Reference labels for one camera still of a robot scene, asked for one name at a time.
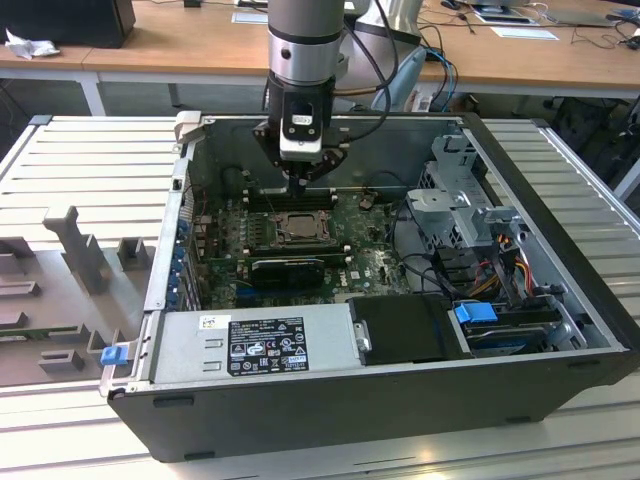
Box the silver metal drive cage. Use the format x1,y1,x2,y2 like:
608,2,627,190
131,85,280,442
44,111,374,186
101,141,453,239
403,130,534,261

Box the silver power supply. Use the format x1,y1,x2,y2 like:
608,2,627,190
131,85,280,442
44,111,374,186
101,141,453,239
148,303,362,385

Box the black RAM slot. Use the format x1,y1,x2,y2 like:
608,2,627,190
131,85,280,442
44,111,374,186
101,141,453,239
248,243,346,254
257,187,337,199

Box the black graphics card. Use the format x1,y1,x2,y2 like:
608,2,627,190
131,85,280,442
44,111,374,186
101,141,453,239
248,257,325,290

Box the metal socket cover frame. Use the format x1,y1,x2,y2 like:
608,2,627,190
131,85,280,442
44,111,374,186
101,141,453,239
272,210,335,247

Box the yellow red wire bundle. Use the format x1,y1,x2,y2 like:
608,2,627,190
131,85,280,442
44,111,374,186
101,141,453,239
469,248,532,297

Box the crumpled white paper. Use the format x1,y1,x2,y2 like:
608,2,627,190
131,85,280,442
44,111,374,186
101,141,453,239
3,28,60,61

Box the black PC case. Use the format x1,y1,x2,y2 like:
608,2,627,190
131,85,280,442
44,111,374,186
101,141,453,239
99,110,640,464

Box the green motherboard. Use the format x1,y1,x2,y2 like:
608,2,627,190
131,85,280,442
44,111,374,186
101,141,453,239
192,189,419,311

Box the black chair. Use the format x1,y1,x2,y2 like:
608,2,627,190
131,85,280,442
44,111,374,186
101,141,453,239
542,94,640,189

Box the green RAM stick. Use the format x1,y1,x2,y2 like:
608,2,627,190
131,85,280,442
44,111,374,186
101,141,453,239
0,324,84,346

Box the CPU socket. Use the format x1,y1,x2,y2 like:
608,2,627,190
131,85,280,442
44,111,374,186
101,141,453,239
269,209,336,249

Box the blue case latch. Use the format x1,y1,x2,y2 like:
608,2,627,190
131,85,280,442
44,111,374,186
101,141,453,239
101,346,129,369

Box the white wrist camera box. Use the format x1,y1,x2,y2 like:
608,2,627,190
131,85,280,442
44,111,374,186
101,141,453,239
278,92,323,162

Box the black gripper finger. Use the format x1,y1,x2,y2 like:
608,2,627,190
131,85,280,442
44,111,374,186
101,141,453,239
251,121,298,201
295,138,348,201

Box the black box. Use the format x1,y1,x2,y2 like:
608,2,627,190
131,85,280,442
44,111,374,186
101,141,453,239
0,0,137,50

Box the metal locking lever wire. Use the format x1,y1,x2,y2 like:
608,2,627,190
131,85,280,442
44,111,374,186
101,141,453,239
263,191,282,236

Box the hard disk in blue carrier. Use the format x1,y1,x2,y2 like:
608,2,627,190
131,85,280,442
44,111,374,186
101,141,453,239
452,299,561,357

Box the grey parts rack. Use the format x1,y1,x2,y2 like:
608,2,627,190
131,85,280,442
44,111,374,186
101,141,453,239
0,204,154,389

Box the wooden desk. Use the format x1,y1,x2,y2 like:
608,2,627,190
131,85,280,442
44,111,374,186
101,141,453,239
0,0,640,119

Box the grey case handle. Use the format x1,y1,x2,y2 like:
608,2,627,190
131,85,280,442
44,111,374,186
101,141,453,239
173,110,202,147

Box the pale blue teach pendant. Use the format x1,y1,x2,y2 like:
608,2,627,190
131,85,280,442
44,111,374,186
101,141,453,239
372,43,430,114

